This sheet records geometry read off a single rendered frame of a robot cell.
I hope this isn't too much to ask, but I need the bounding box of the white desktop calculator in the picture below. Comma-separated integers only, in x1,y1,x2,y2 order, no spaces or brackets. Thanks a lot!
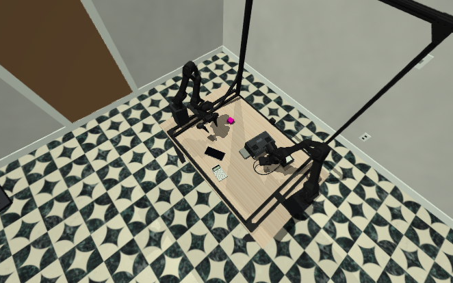
211,164,227,182

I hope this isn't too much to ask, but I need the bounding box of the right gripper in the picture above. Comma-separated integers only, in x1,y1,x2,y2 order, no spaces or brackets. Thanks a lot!
196,112,219,133

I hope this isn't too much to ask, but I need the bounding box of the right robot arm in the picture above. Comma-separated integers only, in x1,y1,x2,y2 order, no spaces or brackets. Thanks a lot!
171,61,215,123

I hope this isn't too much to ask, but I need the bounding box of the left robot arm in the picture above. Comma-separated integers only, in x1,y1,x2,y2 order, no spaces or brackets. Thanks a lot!
266,139,331,206

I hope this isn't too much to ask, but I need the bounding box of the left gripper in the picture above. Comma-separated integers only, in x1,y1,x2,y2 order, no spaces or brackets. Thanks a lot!
259,154,287,166

